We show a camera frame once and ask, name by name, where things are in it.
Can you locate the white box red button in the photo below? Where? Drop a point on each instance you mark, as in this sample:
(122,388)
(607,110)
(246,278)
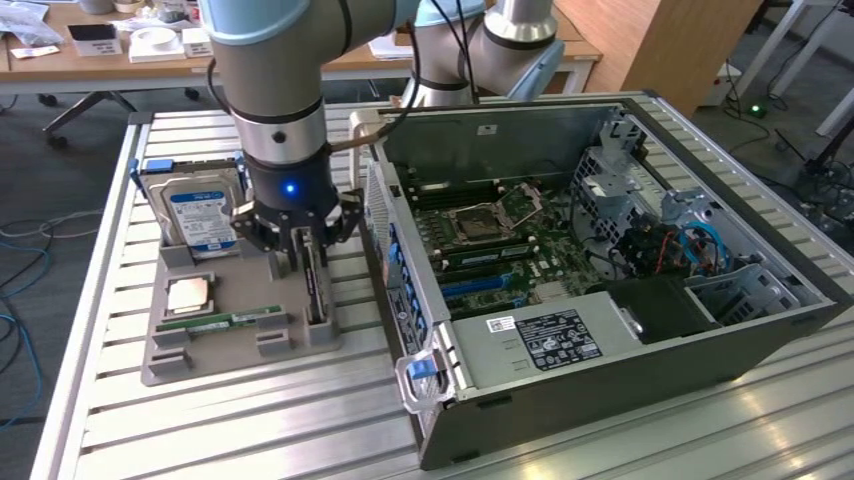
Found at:
(727,85)

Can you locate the open black PC case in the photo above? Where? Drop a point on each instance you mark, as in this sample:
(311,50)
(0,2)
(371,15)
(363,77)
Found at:
(601,410)

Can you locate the open metal socket cover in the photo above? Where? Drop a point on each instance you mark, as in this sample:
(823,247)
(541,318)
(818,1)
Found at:
(534,197)

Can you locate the grey power supply unit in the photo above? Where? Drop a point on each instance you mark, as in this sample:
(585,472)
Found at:
(481,355)

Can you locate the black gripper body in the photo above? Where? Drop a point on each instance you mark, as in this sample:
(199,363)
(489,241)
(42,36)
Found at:
(290,195)

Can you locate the hard disk with blue carrier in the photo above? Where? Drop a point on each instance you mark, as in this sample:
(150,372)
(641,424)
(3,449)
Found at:
(200,215)

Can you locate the small white box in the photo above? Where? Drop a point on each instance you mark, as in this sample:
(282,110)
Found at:
(192,45)

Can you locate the blue case release latch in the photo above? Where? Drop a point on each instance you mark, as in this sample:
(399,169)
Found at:
(419,372)

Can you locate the blue expansion slot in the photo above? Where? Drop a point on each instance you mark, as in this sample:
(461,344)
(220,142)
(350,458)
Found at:
(470,286)

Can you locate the graphics card with metal bracket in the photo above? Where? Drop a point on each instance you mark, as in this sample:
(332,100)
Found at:
(314,290)

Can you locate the white flat box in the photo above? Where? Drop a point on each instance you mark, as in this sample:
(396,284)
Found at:
(156,56)

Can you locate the clear plastic bag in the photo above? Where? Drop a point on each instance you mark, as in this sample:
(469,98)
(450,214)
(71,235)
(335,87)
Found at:
(27,25)

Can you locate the black chair base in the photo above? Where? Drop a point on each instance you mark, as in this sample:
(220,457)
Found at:
(56,140)

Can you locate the silver disk bay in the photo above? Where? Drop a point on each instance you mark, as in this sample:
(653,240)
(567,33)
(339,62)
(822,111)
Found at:
(747,295)

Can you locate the grey parts rack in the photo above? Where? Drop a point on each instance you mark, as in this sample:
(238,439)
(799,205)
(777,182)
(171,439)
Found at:
(247,300)

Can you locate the beige tape roll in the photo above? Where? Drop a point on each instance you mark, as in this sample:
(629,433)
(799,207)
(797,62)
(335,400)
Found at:
(127,6)

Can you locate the white paper card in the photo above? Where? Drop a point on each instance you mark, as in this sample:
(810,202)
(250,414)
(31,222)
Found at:
(34,52)

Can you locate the white box black top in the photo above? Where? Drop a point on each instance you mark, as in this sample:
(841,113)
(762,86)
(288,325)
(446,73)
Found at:
(96,47)

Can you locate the CPU with copper lid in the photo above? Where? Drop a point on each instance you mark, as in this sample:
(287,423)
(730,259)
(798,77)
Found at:
(187,295)

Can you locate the white paper stack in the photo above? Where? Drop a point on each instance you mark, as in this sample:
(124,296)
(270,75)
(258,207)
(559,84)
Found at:
(387,50)

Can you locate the white table frame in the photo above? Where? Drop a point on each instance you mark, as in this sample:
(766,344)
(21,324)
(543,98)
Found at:
(835,116)

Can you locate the wooden desk white frame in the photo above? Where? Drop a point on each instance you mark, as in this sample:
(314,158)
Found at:
(367,67)
(67,70)

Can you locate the RAM stick with white label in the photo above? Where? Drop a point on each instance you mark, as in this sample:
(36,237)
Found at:
(487,256)

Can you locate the green motherboard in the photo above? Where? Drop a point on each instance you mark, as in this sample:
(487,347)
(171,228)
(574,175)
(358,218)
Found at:
(554,250)

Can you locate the silver drive cage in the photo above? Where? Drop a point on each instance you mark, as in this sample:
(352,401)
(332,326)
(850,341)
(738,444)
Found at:
(614,200)

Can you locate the CPU socket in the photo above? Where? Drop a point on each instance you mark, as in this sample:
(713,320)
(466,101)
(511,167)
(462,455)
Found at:
(477,225)

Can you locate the grey cup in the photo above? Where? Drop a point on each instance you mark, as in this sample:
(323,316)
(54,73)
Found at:
(95,6)

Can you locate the black device green light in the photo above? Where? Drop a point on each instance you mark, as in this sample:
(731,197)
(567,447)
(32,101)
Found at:
(755,109)

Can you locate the white tape roll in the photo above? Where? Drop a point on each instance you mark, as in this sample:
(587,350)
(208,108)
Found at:
(150,45)

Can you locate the green RAM stick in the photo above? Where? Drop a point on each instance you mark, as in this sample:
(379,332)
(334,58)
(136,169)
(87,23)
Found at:
(220,318)

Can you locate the silver chipset heatsink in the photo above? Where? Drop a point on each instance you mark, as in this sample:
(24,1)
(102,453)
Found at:
(551,293)

